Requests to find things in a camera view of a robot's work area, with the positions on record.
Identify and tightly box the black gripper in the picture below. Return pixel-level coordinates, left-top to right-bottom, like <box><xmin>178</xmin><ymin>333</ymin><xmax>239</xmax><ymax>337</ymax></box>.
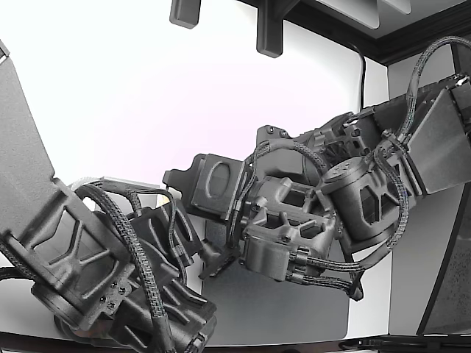
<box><xmin>161</xmin><ymin>153</ymin><xmax>247</xmax><ymax>222</ymax></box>
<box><xmin>130</xmin><ymin>198</ymin><xmax>204</xmax><ymax>268</ymax></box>

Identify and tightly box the gray mat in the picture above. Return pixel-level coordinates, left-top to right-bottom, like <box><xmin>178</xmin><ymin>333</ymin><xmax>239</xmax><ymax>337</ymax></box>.
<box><xmin>201</xmin><ymin>220</ymin><xmax>350</xmax><ymax>339</ymax></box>

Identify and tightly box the large white panel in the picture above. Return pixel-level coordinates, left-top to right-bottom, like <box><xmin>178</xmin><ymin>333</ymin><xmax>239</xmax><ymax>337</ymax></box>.
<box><xmin>316</xmin><ymin>0</ymin><xmax>382</xmax><ymax>31</ymax></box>

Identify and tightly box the small white panel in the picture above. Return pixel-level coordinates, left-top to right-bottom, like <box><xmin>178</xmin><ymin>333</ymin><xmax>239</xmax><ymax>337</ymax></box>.
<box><xmin>382</xmin><ymin>0</ymin><xmax>414</xmax><ymax>15</ymax></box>

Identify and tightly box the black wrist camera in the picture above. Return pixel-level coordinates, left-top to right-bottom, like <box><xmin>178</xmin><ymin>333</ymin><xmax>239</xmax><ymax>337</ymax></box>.
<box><xmin>198</xmin><ymin>238</ymin><xmax>242</xmax><ymax>280</ymax></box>

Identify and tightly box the black braided cable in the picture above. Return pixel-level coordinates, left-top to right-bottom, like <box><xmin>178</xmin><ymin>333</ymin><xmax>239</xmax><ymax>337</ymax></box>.
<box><xmin>71</xmin><ymin>182</ymin><xmax>177</xmax><ymax>353</ymax></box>
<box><xmin>399</xmin><ymin>36</ymin><xmax>471</xmax><ymax>143</ymax></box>

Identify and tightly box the short black bracket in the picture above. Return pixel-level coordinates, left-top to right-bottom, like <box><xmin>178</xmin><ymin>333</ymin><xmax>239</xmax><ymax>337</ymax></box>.
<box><xmin>169</xmin><ymin>0</ymin><xmax>202</xmax><ymax>29</ymax></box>

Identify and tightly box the long black bracket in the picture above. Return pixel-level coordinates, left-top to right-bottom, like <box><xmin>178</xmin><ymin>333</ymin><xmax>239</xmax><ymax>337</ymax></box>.
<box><xmin>256</xmin><ymin>0</ymin><xmax>285</xmax><ymax>59</ymax></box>

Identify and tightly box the thin black cable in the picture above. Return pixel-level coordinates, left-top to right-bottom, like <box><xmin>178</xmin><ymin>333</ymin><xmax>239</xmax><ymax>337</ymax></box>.
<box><xmin>347</xmin><ymin>40</ymin><xmax>367</xmax><ymax>110</ymax></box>

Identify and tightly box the black frame beam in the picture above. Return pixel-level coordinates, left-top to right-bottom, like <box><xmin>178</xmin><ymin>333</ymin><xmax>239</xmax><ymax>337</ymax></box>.
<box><xmin>235</xmin><ymin>0</ymin><xmax>471</xmax><ymax>67</ymax></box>

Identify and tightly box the black frame leg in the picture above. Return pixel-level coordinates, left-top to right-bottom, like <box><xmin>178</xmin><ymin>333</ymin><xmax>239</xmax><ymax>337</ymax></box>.
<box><xmin>417</xmin><ymin>198</ymin><xmax>471</xmax><ymax>336</ymax></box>

